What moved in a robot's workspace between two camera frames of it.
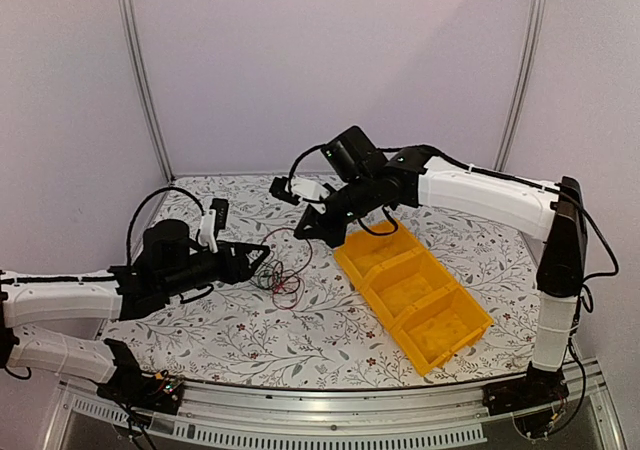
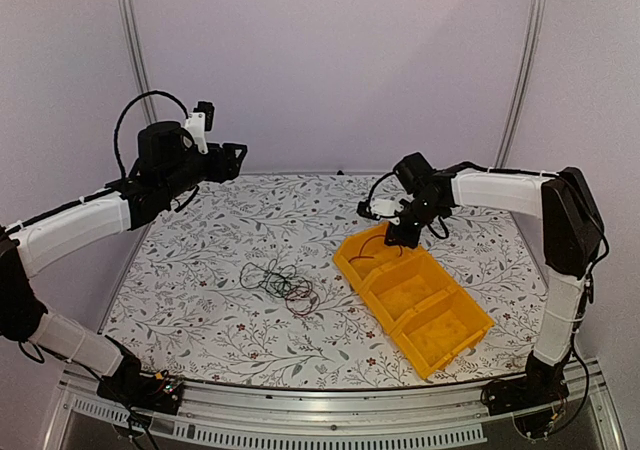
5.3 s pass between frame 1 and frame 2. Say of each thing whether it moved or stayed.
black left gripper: moved
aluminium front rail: stayed
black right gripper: moved
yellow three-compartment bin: stayed
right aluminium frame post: stayed
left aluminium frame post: stayed
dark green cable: moved
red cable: moved
